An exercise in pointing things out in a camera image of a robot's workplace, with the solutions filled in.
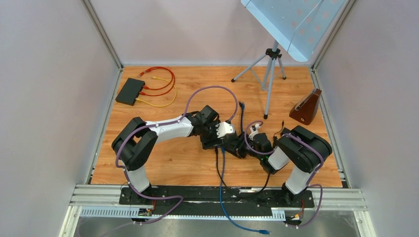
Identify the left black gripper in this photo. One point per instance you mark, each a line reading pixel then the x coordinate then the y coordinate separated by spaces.
pixel 208 143

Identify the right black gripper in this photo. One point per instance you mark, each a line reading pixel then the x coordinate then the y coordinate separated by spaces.
pixel 239 151

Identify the black power adapter with cord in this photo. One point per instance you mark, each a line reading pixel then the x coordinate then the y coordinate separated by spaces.
pixel 281 129

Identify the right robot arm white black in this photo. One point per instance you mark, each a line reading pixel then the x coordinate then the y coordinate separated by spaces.
pixel 305 149

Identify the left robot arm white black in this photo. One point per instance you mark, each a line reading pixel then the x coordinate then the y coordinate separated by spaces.
pixel 136 141

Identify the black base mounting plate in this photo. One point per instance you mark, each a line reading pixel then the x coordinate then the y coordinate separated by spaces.
pixel 211 200

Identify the brown wooden metronome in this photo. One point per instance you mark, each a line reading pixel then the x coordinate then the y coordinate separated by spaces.
pixel 306 109

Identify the grey tripod stand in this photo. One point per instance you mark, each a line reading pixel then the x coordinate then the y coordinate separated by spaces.
pixel 275 56

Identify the light blue perforated panel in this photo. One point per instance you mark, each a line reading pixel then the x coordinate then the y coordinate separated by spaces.
pixel 297 25

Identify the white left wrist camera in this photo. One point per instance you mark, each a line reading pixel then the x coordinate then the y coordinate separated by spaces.
pixel 223 129

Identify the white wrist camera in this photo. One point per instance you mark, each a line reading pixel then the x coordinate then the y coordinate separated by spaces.
pixel 254 128
pixel 223 129

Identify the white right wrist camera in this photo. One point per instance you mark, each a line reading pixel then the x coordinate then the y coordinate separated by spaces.
pixel 254 128

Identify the aluminium frame rail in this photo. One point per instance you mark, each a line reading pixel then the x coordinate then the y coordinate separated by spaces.
pixel 333 199

